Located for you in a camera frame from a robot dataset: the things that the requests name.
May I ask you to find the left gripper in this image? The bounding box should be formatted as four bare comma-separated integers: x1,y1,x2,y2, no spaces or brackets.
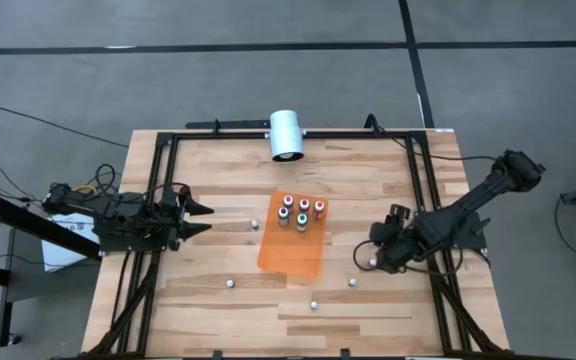
157,184,214,251

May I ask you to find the orange translucent plastic bin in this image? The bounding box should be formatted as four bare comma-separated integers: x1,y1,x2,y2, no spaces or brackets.
256,189,331,280

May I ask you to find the white cylinder with black opening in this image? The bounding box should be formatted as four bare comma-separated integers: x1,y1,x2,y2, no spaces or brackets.
267,109,306,163

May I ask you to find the white paper sheet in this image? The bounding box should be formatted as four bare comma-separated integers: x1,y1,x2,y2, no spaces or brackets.
41,213,102,274

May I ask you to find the black metal beam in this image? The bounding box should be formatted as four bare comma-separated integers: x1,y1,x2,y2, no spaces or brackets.
0,191,104,261

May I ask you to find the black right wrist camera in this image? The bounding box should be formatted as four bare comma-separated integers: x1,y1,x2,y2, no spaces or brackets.
386,203,412,224

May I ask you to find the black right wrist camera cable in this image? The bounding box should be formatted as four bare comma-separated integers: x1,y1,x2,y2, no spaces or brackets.
351,238,387,274

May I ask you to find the black cable bundle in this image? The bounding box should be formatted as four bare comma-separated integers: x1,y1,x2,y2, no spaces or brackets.
85,163,119,199

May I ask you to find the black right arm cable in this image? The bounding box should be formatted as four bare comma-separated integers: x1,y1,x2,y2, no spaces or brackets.
390,135,500,164

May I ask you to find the black aluminium table frame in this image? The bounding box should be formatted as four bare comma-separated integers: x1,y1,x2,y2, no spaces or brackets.
81,113,512,360

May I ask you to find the black floor cable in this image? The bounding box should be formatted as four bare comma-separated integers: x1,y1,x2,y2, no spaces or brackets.
0,106,130,150

